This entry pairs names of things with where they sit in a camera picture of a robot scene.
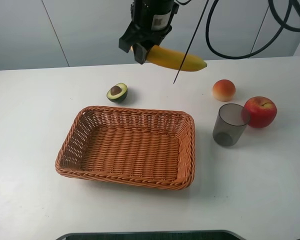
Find thin black cable tie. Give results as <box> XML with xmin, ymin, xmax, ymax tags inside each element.
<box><xmin>173</xmin><ymin>0</ymin><xmax>209</xmax><ymax>84</ymax></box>

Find halved avocado with pit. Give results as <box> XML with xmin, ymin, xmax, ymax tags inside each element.
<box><xmin>106</xmin><ymin>83</ymin><xmax>128</xmax><ymax>104</ymax></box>

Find brown wicker basket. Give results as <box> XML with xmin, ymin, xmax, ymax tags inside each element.
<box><xmin>55</xmin><ymin>106</ymin><xmax>196</xmax><ymax>190</ymax></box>

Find orange bread bun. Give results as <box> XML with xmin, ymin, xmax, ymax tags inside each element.
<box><xmin>212</xmin><ymin>79</ymin><xmax>236</xmax><ymax>102</ymax></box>

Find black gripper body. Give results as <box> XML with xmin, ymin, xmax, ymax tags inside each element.
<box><xmin>123</xmin><ymin>0</ymin><xmax>179</xmax><ymax>48</ymax></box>

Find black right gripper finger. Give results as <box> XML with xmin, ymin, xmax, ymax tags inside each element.
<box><xmin>118</xmin><ymin>36</ymin><xmax>135</xmax><ymax>53</ymax></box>

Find yellow banana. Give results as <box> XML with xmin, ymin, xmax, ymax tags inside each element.
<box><xmin>146</xmin><ymin>45</ymin><xmax>207</xmax><ymax>72</ymax></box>

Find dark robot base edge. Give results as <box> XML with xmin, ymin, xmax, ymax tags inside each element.
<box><xmin>57</xmin><ymin>230</ymin><xmax>244</xmax><ymax>240</ymax></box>

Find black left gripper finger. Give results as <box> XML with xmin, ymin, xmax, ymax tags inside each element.
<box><xmin>133</xmin><ymin>42</ymin><xmax>150</xmax><ymax>65</ymax></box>

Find grey translucent plastic cup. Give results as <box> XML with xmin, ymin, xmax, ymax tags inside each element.
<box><xmin>212</xmin><ymin>103</ymin><xmax>251</xmax><ymax>147</ymax></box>

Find red apple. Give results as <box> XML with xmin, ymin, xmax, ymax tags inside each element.
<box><xmin>244</xmin><ymin>96</ymin><xmax>278</xmax><ymax>129</ymax></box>

